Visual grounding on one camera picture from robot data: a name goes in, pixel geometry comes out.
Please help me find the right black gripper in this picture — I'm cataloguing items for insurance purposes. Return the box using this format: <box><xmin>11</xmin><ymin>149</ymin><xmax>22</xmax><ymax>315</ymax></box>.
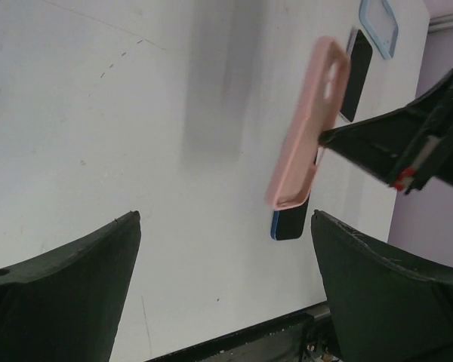
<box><xmin>318</xmin><ymin>69</ymin><xmax>453</xmax><ymax>194</ymax></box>

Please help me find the clear blue phone case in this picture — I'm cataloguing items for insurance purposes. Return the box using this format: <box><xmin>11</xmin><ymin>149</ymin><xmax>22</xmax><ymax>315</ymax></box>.
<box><xmin>359</xmin><ymin>0</ymin><xmax>399</xmax><ymax>60</ymax></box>

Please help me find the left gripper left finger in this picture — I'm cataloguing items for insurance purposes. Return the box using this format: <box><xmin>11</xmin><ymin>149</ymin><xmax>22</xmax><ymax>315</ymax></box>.
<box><xmin>0</xmin><ymin>211</ymin><xmax>140</xmax><ymax>361</ymax></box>

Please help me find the blue-edged black phone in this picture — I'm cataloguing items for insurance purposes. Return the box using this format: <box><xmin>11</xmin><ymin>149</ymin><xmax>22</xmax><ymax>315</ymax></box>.
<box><xmin>268</xmin><ymin>146</ymin><xmax>324</xmax><ymax>242</ymax></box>

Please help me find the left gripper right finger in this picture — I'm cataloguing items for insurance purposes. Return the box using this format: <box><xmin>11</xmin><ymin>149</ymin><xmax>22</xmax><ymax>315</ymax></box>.
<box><xmin>311</xmin><ymin>210</ymin><xmax>453</xmax><ymax>361</ymax></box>

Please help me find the pink phone case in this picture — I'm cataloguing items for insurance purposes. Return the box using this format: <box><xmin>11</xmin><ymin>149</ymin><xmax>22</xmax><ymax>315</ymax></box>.
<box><xmin>265</xmin><ymin>36</ymin><xmax>350</xmax><ymax>210</ymax></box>

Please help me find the black phone on table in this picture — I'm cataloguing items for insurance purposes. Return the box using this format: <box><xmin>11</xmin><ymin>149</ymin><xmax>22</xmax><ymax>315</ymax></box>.
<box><xmin>340</xmin><ymin>28</ymin><xmax>373</xmax><ymax>123</ymax></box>

